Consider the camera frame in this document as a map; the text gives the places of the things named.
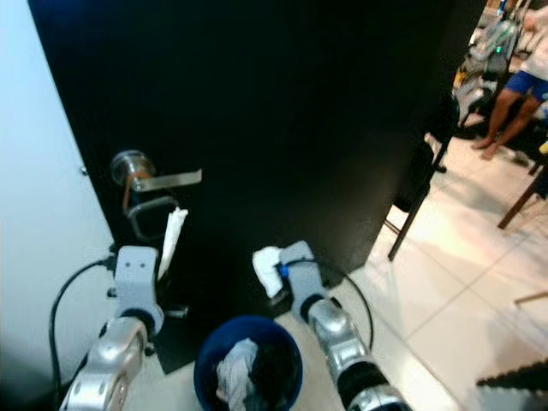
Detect white paper wrapper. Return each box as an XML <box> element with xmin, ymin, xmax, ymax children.
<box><xmin>158</xmin><ymin>207</ymin><xmax>189</xmax><ymax>280</ymax></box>

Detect white tissue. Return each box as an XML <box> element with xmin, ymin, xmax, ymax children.
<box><xmin>253</xmin><ymin>246</ymin><xmax>286</xmax><ymax>300</ymax></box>

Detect black metal loop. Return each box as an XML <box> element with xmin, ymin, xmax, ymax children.
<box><xmin>127</xmin><ymin>195</ymin><xmax>179</xmax><ymax>242</ymax></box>

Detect blue round trash bin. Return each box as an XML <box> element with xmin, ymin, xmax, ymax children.
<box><xmin>194</xmin><ymin>315</ymin><xmax>304</xmax><ymax>411</ymax></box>

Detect black door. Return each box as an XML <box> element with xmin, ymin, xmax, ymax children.
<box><xmin>27</xmin><ymin>0</ymin><xmax>489</xmax><ymax>373</ymax></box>

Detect white crumpled rubbish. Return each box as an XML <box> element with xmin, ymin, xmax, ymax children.
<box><xmin>217</xmin><ymin>338</ymin><xmax>259</xmax><ymax>411</ymax></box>

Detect black chair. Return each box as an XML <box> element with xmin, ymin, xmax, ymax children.
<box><xmin>388</xmin><ymin>90</ymin><xmax>462</xmax><ymax>262</ymax></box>

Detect grey machine with green light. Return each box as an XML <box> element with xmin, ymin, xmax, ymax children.
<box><xmin>462</xmin><ymin>9</ymin><xmax>519</xmax><ymax>91</ymax></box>

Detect brown wooden chair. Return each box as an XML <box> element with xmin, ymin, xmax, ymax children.
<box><xmin>498</xmin><ymin>163</ymin><xmax>548</xmax><ymax>230</ymax></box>

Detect person in blue shorts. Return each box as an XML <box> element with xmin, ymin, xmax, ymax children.
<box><xmin>471</xmin><ymin>7</ymin><xmax>548</xmax><ymax>162</ymax></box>

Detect black ridged mat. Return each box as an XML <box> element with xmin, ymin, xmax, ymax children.
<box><xmin>477</xmin><ymin>360</ymin><xmax>548</xmax><ymax>411</ymax></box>

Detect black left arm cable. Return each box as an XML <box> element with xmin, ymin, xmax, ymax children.
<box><xmin>49</xmin><ymin>259</ymin><xmax>116</xmax><ymax>403</ymax></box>

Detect silver door lever handle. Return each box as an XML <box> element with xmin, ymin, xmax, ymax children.
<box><xmin>111</xmin><ymin>150</ymin><xmax>203</xmax><ymax>194</ymax></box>

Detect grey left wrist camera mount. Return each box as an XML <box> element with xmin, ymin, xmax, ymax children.
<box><xmin>113</xmin><ymin>246</ymin><xmax>166</xmax><ymax>319</ymax></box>

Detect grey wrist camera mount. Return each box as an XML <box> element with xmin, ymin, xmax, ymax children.
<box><xmin>278</xmin><ymin>241</ymin><xmax>328</xmax><ymax>319</ymax></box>
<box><xmin>113</xmin><ymin>246</ymin><xmax>166</xmax><ymax>319</ymax></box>

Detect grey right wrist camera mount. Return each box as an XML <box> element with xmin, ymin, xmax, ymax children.
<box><xmin>278</xmin><ymin>241</ymin><xmax>328</xmax><ymax>319</ymax></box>

